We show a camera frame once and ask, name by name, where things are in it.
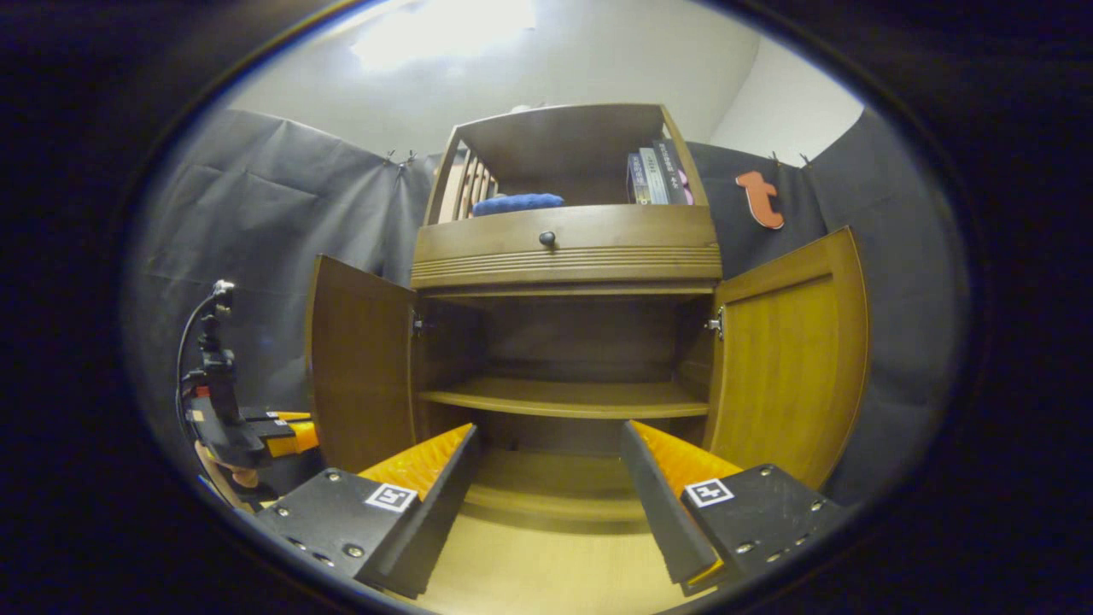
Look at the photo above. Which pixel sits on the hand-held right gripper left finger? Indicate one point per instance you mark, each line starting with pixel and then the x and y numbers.
pixel 444 521

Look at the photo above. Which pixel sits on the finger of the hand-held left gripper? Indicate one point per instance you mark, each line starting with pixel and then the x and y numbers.
pixel 299 437
pixel 290 416

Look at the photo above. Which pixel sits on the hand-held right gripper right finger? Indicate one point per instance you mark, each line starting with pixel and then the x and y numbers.
pixel 662 512

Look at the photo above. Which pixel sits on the wooden cabinet door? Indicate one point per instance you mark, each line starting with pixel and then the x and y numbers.
pixel 363 367
pixel 786 376

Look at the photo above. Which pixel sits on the wooden double-door shoe cabinet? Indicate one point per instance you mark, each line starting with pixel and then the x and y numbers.
pixel 555 154

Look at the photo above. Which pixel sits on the wooden inner shelf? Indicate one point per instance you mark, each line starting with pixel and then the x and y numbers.
pixel 564 397

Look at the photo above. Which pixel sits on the black backdrop cloth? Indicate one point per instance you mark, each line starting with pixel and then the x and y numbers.
pixel 256 213

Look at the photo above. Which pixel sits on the wooden drawer with black knob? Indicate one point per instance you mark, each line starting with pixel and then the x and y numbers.
pixel 623 232

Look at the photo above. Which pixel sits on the upright wooden slats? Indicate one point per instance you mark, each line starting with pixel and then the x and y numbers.
pixel 470 188

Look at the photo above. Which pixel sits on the blue folded cloth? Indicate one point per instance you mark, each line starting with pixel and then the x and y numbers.
pixel 517 204

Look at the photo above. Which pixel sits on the grey book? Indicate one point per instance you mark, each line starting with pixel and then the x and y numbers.
pixel 653 178

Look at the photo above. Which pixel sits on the small grey object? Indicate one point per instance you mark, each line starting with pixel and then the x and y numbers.
pixel 528 108

